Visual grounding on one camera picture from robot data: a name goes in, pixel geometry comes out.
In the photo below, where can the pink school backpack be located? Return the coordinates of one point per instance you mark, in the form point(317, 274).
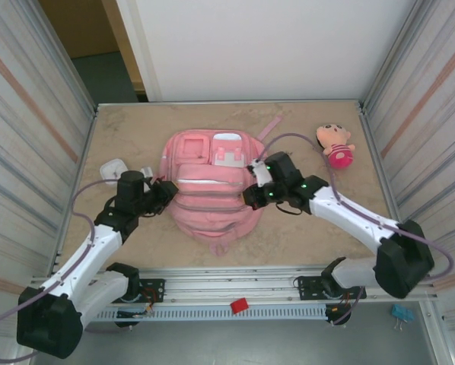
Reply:
point(208, 213)

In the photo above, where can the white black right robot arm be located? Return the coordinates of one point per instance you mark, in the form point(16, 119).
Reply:
point(349, 216)

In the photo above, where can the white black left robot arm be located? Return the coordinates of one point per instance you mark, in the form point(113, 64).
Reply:
point(83, 258)

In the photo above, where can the white square alarm clock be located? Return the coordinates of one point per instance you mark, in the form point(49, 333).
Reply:
point(111, 167)

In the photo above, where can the plush doll pink striped shirt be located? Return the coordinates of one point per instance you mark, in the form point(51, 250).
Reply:
point(336, 146)

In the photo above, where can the red plastic block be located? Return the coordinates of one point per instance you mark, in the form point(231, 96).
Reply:
point(239, 306)

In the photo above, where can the brown wooden door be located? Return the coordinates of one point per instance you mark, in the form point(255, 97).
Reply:
point(79, 26)

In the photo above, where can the blue binder clip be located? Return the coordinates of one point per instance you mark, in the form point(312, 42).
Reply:
point(402, 312)

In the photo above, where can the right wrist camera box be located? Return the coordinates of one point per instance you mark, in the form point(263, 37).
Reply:
point(261, 173)

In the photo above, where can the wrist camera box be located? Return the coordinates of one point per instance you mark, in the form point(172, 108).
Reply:
point(261, 173)
point(147, 171)

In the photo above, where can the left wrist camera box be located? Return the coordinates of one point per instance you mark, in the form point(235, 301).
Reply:
point(147, 171)

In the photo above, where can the aluminium rail frame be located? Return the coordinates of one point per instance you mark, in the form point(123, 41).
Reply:
point(227, 283)

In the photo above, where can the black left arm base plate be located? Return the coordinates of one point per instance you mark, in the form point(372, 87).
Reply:
point(155, 289)

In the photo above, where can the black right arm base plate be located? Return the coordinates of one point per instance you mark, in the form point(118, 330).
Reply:
point(307, 285)

